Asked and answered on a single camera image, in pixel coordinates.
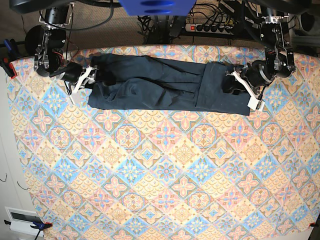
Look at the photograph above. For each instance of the blue red clamp upper left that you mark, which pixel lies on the blue red clamp upper left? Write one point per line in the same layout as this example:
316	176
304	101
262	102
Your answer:
6	62

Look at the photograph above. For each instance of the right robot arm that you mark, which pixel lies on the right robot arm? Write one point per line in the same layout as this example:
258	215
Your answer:
49	41

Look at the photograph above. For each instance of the dark blue t-shirt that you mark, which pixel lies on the dark blue t-shirt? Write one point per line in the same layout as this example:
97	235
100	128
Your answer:
148	83

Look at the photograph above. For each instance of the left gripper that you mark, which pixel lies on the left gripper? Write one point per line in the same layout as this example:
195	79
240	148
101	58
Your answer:
256	75

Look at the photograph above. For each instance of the white power strip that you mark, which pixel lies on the white power strip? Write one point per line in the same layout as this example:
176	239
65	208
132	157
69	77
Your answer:
209	29

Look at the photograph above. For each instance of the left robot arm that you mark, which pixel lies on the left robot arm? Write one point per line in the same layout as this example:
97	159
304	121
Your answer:
269	27

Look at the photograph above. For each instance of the black round stool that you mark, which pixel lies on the black round stool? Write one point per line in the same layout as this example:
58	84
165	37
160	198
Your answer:
33	38

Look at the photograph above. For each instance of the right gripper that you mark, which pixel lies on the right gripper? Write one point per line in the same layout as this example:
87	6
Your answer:
76	77

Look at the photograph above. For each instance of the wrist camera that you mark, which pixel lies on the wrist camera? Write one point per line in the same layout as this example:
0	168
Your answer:
256	104
74	99

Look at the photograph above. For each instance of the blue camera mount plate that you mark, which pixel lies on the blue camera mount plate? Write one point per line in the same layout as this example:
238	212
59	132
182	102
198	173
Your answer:
157	7

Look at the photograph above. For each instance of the blue red clamp lower left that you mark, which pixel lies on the blue red clamp lower left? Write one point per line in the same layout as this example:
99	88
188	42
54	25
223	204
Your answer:
37	226

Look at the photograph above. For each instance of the patterned colourful tablecloth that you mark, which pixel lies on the patterned colourful tablecloth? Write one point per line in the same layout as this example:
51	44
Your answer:
170	175

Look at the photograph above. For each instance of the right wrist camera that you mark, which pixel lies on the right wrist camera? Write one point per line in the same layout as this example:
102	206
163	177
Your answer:
74	99

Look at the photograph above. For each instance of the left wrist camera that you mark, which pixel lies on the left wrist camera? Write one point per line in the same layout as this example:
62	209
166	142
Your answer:
256	104

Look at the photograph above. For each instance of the blue red clamp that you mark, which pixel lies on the blue red clamp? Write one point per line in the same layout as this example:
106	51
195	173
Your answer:
37	226
6	62

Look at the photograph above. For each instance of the white floor outlet box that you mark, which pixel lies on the white floor outlet box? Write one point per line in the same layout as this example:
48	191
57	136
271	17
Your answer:
21	215

